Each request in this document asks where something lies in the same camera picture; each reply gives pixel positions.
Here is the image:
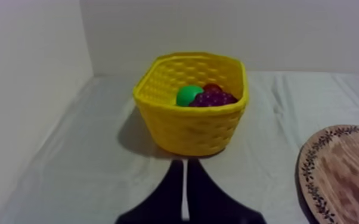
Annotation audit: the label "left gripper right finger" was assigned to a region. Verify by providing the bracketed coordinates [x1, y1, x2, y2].
[187, 158, 267, 224]

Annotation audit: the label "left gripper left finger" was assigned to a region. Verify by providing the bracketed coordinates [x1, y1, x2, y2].
[114, 159, 184, 224]

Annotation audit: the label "yellow plastic basket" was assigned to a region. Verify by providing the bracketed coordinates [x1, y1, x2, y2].
[132, 52, 249, 157]

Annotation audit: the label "purple toy grapes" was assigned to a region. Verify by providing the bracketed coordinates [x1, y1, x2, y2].
[188, 90, 239, 108]

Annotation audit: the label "round wooden board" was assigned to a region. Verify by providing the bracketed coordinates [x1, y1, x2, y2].
[297, 125, 359, 224]

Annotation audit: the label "green toy pear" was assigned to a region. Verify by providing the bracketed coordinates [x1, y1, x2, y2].
[176, 85, 205, 107]

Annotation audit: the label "small red fruit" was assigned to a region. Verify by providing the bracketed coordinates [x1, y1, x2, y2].
[202, 83, 223, 93]

